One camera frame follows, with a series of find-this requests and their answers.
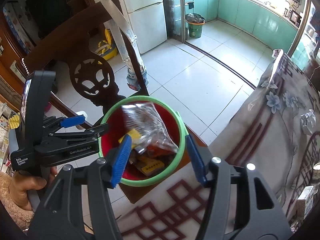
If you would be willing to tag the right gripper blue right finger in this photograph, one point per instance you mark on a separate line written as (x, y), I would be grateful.
(198, 156)

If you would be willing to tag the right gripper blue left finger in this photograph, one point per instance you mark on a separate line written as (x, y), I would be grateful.
(118, 160)

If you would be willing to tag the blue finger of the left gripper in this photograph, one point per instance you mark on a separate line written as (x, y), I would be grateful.
(97, 131)
(72, 121)

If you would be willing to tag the clear printed plastic bag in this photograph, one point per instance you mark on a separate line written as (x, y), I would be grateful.
(144, 117)

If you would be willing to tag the yellow drink carton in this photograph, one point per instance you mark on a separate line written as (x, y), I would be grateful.
(135, 137)

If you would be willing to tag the green kitchen trash bin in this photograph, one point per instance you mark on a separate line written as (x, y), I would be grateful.
(195, 24)

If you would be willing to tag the teal kitchen cabinets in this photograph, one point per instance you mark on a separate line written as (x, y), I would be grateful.
(250, 16)

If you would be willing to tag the person's left hand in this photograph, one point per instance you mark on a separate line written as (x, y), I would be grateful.
(20, 184)

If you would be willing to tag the red bin with green rim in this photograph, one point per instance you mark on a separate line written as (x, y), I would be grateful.
(147, 165)

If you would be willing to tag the white plastic bottle on floor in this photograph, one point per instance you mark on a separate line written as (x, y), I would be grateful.
(132, 80)

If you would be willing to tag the yellow bag on floor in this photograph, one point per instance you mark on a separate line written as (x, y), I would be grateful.
(107, 48)

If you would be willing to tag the dark wooden carved chair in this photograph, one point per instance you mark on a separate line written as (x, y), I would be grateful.
(91, 76)

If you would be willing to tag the floral tablecloth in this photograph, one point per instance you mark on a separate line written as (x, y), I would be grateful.
(257, 168)

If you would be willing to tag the crushed paper cup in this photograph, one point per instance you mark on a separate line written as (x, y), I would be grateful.
(316, 170)

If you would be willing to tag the crumpled clear plastic wrap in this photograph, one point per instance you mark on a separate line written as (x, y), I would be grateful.
(308, 122)

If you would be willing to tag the white refrigerator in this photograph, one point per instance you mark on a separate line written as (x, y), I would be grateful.
(147, 20)

